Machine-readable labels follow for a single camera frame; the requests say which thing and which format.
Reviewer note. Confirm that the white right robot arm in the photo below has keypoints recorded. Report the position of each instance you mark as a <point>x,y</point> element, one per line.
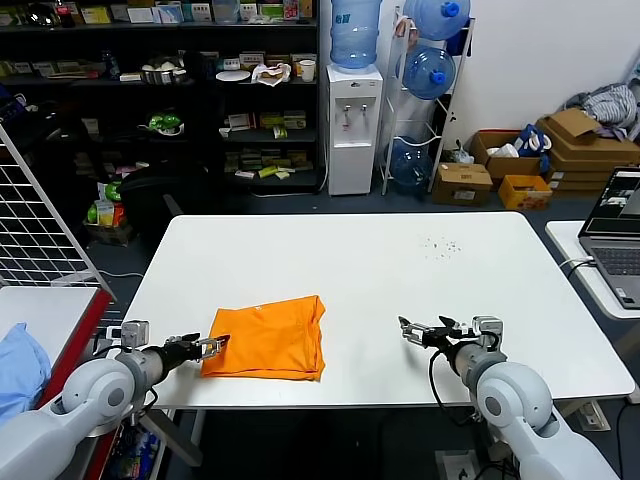
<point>515,400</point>

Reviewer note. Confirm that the white water dispenser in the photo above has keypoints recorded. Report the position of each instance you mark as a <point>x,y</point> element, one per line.
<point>352,130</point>

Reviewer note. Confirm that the white metal jug rack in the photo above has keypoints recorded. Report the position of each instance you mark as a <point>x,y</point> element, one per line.
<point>395,125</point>

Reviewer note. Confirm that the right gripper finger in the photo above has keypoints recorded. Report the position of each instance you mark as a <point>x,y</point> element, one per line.
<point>415,334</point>
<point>456,328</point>

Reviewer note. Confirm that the stack of flat cardboard boxes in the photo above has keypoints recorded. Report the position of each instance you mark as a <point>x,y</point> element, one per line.
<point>585,160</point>

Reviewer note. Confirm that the white plastic food bag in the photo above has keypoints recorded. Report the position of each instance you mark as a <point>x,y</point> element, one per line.
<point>270,75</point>

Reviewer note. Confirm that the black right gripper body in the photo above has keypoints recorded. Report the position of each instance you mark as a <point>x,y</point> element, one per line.
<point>450,341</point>

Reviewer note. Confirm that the white plate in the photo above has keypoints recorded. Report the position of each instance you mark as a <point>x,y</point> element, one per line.
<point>233,76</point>

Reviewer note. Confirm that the large white table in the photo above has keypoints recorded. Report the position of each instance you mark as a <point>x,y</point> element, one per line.
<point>350,260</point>

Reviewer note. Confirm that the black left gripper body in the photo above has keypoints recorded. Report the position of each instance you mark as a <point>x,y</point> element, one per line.
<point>182,352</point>

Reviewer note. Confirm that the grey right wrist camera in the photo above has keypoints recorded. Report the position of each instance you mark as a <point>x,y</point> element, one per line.
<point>487,330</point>

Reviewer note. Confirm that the black office chair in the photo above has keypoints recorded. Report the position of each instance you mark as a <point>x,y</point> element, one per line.
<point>155,195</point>

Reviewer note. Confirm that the white table with red edge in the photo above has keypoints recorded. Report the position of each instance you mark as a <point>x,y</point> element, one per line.
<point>55,310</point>

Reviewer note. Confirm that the cola bottle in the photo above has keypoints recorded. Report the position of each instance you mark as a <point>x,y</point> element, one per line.
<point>62,12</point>

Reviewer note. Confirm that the white paper cup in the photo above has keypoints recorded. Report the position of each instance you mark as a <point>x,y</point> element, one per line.
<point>307,71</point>

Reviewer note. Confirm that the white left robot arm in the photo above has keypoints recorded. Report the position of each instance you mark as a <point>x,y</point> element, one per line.
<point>90,395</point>

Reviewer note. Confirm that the orange t-shirt with white print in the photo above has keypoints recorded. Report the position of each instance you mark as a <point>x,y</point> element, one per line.
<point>270,340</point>

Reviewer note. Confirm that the basket of snack packs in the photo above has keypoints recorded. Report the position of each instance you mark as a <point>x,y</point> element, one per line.
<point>107,215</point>

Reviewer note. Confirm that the small white side table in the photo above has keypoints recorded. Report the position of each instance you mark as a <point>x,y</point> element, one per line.
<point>565,240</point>

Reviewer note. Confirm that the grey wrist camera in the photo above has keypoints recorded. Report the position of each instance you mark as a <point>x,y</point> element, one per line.
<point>487,330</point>
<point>135,335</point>

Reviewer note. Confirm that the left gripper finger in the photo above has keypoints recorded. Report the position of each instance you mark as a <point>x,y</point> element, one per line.
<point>210,348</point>
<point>185,338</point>

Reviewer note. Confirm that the bowl of green fruit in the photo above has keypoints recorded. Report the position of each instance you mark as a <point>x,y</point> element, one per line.
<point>165,122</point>

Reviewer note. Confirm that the black shelf unit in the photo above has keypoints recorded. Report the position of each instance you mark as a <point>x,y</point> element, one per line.
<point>210,100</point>

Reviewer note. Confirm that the closed brown cardboard box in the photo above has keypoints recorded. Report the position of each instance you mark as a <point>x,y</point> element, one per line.
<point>462,185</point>

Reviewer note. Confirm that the small white plastic bag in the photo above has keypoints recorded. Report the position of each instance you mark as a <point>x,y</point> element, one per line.
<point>457,155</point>

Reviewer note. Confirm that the grey open laptop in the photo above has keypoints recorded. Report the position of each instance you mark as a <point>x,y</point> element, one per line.
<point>612,250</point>

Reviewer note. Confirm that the open brown cardboard box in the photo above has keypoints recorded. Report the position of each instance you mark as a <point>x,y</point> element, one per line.
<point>510,167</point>

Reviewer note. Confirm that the upright blue water jug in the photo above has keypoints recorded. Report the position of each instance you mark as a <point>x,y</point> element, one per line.
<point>356,35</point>

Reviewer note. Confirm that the light blue cloth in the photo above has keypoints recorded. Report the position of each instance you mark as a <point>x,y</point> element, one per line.
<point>20,375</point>

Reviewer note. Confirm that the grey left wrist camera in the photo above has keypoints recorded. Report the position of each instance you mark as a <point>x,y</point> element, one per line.
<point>135,335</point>

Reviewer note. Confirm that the pile of grey clothes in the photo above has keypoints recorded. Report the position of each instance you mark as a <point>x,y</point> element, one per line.
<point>607,102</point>

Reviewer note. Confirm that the blue and white bag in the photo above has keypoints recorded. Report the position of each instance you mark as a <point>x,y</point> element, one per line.
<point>532,140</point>

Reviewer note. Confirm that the metal bowl with buns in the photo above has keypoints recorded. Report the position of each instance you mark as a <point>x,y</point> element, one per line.
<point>162,72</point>

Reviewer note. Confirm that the yellow cardboard box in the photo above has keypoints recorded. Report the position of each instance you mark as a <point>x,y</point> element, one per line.
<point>525,195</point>

